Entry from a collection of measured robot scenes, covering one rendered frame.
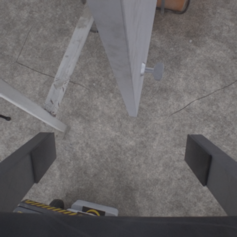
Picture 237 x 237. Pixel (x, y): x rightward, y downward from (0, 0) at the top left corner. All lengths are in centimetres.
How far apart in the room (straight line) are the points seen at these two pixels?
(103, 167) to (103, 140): 17
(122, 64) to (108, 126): 98
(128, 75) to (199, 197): 107
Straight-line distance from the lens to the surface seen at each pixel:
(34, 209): 98
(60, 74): 105
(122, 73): 19
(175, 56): 128
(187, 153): 17
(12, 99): 79
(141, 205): 117
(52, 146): 16
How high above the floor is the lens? 111
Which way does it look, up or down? 79 degrees down
